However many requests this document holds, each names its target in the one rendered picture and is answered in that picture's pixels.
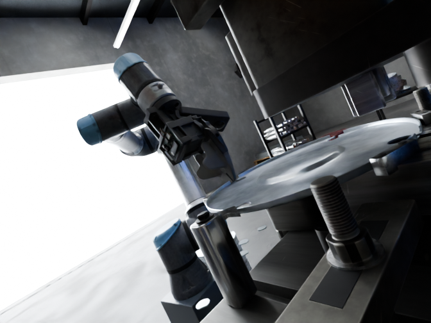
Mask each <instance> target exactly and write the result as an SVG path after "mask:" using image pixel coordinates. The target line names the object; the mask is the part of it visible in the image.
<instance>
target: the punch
mask: <svg viewBox="0 0 431 323"><path fill-rule="evenodd" d="M370 71H373V74H374V75H375V78H376V81H377V83H378V86H379V87H380V90H381V93H382V95H383V97H386V96H388V95H389V94H391V91H390V89H389V87H388V84H387V82H386V80H385V77H384V74H383V72H382V70H381V68H380V67H377V68H375V69H372V70H370ZM370 71H368V72H370ZM368 72H366V73H368ZM366 73H364V74H366ZM364 74H362V75H364ZM360 76H361V75H360Z"/></svg>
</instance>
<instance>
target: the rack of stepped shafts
mask: <svg viewBox="0 0 431 323"><path fill-rule="evenodd" d="M297 106H298V108H299V110H300V113H301V115H302V117H303V118H302V119H299V117H298V116H296V117H294V118H293V117H292V118H290V119H287V116H286V114H285V111H284V112H281V113H279V114H282V116H283V118H284V121H283V122H281V123H279V124H277V125H276V124H275V122H274V119H273V117H274V116H276V115H274V116H272V117H270V118H268V119H269V120H270V122H271V125H272V127H270V128H268V129H266V131H264V132H265V133H266V135H263V133H262V131H261V128H260V126H259V125H258V124H259V123H261V122H264V121H265V120H267V119H262V120H260V121H258V122H257V120H255V121H254V123H255V126H256V128H257V130H258V133H259V135H260V137H261V139H262V141H263V143H264V146H265V148H266V150H267V153H268V155H269V157H270V158H273V155H272V153H271V151H270V148H269V146H268V143H270V142H272V141H273V140H276V139H278V140H279V142H280V145H281V147H279V148H277V149H276V150H274V152H277V153H276V154H274V156H277V155H279V154H282V153H284V152H286V151H288V150H291V149H294V148H295V147H298V146H300V145H303V144H306V143H308V142H311V141H313V140H317V139H316V137H315V135H314V132H313V130H312V128H311V126H310V123H309V121H308V119H307V116H306V115H305V112H304V110H303V107H302V105H301V104H299V105H297ZM279 114H277V115H279ZM297 119H299V120H297ZM303 120H304V122H303ZM299 122H302V123H299ZM305 124H306V125H305ZM302 125H304V126H302ZM301 126H302V127H301ZM305 127H307V129H308V131H309V133H310V135H311V138H312V140H309V138H301V139H298V140H297V139H296V137H295V134H294V133H295V132H297V131H299V130H301V129H303V128H305ZM297 128H298V129H297ZM293 130H294V131H293ZM289 135H291V136H292V139H293V140H294V141H291V142H289V143H287V144H284V142H283V140H282V139H283V138H285V137H287V136H289ZM264 137H266V138H264ZM308 140H309V141H308Z"/></svg>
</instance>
